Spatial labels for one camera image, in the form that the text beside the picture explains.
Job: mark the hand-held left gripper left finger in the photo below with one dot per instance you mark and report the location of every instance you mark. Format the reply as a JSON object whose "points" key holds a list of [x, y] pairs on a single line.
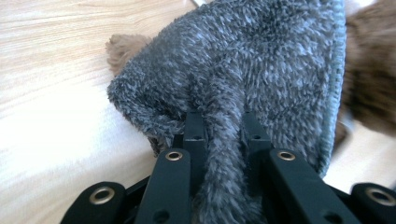
{"points": [[196, 130]]}

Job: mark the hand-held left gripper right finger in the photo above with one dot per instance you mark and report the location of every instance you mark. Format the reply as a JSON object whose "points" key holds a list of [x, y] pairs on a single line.
{"points": [[257, 140]]}

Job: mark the grey fluffy doll garment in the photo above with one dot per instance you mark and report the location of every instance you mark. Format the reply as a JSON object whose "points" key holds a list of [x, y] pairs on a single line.
{"points": [[249, 62]]}

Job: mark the brown teddy bear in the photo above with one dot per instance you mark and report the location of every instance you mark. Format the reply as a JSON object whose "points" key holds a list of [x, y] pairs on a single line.
{"points": [[373, 62]]}

